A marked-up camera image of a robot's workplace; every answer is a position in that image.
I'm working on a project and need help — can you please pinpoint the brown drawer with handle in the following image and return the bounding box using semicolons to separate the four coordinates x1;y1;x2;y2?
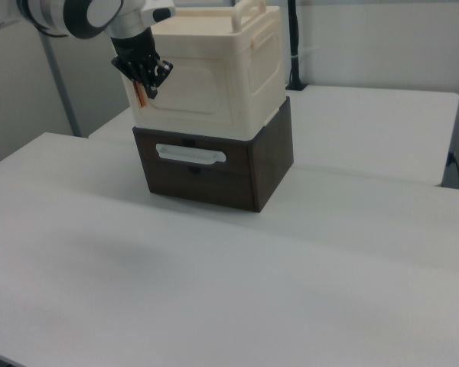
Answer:
134;130;252;176

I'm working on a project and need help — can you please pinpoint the dark brown drawer box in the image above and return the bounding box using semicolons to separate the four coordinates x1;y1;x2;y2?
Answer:
132;96;295;213

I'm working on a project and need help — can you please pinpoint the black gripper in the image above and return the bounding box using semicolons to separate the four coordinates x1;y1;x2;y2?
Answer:
110;30;175;101

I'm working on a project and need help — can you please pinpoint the white drawer handle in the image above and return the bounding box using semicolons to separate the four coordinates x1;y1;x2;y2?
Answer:
155;142;228;168

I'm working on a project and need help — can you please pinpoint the cream plastic cabinet body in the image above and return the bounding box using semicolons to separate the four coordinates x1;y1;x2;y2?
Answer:
128;5;285;141

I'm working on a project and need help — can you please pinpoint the cream cabinet door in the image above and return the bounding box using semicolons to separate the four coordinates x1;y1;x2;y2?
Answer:
131;56;241;129

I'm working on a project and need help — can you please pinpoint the black camera stand pole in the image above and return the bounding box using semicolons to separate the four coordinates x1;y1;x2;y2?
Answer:
285;0;308;92

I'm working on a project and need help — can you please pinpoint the cream cabinet carrying handle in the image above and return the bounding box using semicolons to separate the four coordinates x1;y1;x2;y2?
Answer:
231;0;268;31

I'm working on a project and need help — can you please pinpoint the black power cable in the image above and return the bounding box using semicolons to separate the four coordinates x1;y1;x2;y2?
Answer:
446;151;459;190

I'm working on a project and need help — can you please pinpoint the brown drawer without handle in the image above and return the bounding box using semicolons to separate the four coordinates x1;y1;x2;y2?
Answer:
144;164;256;212

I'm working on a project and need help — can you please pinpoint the grey metal frame post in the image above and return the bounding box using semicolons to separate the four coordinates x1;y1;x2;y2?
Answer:
41;32;82;138

